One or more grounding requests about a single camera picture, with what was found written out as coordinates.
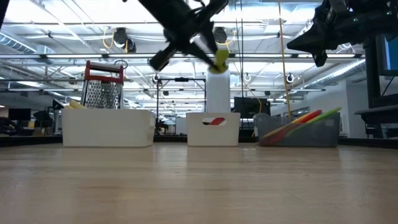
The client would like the grey desk cart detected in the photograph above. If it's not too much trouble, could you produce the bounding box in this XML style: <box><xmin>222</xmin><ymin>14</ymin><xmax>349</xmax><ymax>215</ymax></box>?
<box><xmin>354</xmin><ymin>104</ymin><xmax>398</xmax><ymax>138</ymax></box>

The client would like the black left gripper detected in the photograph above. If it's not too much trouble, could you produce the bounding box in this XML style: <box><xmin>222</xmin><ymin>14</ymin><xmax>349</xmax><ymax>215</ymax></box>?
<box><xmin>148</xmin><ymin>0</ymin><xmax>230</xmax><ymax>72</ymax></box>

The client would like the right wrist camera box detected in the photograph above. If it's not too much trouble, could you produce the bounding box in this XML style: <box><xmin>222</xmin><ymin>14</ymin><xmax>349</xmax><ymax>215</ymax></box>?
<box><xmin>360</xmin><ymin>0</ymin><xmax>394</xmax><ymax>16</ymax></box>

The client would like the ceiling cable reel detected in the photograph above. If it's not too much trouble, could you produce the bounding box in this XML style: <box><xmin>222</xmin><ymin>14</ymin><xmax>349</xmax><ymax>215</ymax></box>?
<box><xmin>113</xmin><ymin>27</ymin><xmax>137</xmax><ymax>53</ymax></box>
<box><xmin>213</xmin><ymin>26</ymin><xmax>233</xmax><ymax>45</ymax></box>

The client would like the wide white plastic bin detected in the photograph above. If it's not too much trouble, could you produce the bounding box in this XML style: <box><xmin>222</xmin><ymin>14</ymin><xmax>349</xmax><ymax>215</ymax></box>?
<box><xmin>61</xmin><ymin>108</ymin><xmax>156</xmax><ymax>147</ymax></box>

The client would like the white structural column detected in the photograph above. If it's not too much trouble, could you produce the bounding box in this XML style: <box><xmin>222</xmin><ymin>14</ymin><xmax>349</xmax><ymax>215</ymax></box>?
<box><xmin>206</xmin><ymin>70</ymin><xmax>231</xmax><ymax>113</ymax></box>

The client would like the green silicone spatula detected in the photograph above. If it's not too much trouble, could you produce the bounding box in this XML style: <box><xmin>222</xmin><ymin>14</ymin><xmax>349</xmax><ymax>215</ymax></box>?
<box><xmin>284</xmin><ymin>106</ymin><xmax>342</xmax><ymax>138</ymax></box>

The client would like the lime green silicone spoon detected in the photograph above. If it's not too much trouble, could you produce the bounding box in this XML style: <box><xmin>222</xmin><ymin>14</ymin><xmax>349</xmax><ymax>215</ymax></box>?
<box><xmin>207</xmin><ymin>49</ymin><xmax>230</xmax><ymax>75</ymax></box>

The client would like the grey translucent plastic bin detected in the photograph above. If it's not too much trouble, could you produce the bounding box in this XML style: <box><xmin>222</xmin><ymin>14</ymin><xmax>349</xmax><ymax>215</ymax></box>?
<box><xmin>253</xmin><ymin>111</ymin><xmax>340</xmax><ymax>147</ymax></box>

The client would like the black hanging cable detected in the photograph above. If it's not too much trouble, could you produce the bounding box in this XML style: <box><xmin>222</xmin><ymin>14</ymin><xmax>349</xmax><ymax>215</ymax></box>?
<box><xmin>234</xmin><ymin>0</ymin><xmax>245</xmax><ymax>131</ymax></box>

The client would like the black rig frame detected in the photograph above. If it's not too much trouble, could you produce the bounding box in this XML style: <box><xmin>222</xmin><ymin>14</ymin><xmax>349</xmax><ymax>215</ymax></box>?
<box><xmin>155</xmin><ymin>77</ymin><xmax>208</xmax><ymax>131</ymax></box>

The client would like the yellow hanging cable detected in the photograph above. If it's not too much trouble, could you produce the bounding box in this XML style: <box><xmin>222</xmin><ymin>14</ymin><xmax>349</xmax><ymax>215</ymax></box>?
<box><xmin>277</xmin><ymin>0</ymin><xmax>293</xmax><ymax>119</ymax></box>

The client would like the red metal box grater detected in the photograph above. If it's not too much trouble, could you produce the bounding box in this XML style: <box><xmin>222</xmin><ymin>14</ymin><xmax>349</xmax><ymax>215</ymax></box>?
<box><xmin>80</xmin><ymin>60</ymin><xmax>125</xmax><ymax>110</ymax></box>

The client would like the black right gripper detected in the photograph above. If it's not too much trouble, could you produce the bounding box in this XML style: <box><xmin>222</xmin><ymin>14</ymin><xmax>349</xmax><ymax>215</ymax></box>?
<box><xmin>286</xmin><ymin>0</ymin><xmax>379</xmax><ymax>68</ymax></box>

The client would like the white bin with handle slots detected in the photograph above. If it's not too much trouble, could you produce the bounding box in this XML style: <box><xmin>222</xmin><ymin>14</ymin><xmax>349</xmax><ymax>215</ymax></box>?
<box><xmin>185</xmin><ymin>111</ymin><xmax>241</xmax><ymax>147</ymax></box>

